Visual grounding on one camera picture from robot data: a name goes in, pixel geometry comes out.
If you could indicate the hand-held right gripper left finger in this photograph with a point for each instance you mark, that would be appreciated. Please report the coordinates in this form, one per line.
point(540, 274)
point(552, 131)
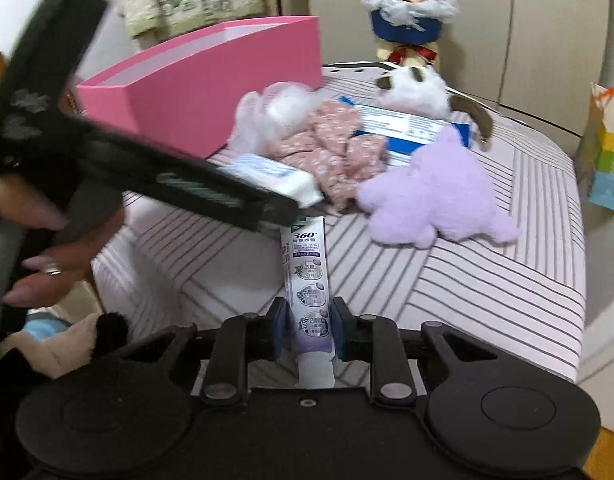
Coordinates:
point(277, 331)

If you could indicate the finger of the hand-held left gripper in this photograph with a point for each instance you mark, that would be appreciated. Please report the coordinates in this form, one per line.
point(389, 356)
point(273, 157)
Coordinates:
point(197, 185)

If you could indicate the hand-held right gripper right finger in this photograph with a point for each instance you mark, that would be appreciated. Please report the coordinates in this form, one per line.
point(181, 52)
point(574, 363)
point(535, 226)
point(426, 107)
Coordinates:
point(340, 331)

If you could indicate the white purple toothpaste tube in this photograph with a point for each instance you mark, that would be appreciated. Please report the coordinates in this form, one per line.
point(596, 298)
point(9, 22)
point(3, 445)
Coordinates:
point(307, 270)

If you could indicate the white blue tissue pack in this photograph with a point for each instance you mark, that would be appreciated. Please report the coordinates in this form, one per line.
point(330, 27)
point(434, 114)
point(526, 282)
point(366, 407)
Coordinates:
point(282, 174)

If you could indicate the pink cardboard box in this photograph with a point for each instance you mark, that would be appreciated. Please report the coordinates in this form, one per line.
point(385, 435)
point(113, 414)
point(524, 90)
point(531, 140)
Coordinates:
point(212, 85)

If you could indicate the white fluffy cloth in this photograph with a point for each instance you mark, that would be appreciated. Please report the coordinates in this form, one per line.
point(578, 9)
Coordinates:
point(282, 110)

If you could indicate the mauve knitted plush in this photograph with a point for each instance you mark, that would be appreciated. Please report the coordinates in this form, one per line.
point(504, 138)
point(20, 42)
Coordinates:
point(327, 145)

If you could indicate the purple plush toy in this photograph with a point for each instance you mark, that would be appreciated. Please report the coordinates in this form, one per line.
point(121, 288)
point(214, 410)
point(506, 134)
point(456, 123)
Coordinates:
point(437, 185)

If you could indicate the blue white package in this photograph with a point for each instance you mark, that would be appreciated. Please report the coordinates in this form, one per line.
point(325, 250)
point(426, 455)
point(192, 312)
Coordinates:
point(399, 130)

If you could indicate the person's left hand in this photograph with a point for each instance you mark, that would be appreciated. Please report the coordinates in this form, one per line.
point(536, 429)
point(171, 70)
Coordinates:
point(62, 260)

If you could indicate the striped table cloth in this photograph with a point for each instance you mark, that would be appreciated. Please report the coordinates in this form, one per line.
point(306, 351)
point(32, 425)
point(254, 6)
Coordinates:
point(487, 285)

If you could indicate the beige black plush toy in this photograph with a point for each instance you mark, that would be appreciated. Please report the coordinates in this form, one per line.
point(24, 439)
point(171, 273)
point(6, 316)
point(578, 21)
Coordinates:
point(62, 352)

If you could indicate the cream round box red ribbon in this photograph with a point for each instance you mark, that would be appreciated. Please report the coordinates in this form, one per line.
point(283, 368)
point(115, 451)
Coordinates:
point(387, 52)

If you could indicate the white and black plush toy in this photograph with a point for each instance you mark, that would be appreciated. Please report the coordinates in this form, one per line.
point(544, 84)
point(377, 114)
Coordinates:
point(417, 91)

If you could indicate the flower bouquet blue wrap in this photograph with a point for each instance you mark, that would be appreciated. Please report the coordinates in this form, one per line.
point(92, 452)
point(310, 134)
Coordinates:
point(407, 2)

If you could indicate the colourful paper gift bag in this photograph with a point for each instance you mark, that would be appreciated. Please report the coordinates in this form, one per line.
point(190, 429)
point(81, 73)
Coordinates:
point(609, 150)

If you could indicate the white wardrobe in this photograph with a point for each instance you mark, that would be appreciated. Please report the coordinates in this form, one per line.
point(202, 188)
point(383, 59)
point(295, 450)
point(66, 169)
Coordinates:
point(537, 35)

